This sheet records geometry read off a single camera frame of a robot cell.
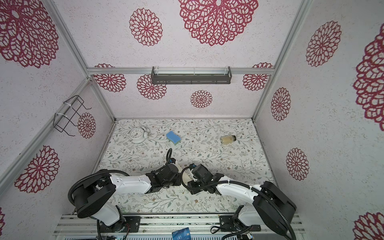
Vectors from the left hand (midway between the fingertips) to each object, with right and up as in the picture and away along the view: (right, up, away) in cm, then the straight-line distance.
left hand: (181, 179), depth 88 cm
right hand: (+6, -1, -4) cm, 7 cm away
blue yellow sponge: (-7, +24, +19) cm, 31 cm away
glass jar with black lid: (+31, +23, +15) cm, 42 cm away
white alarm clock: (-32, +25, +17) cm, 44 cm away
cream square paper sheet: (+4, +6, -15) cm, 17 cm away
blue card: (+2, -21, -17) cm, 27 cm away
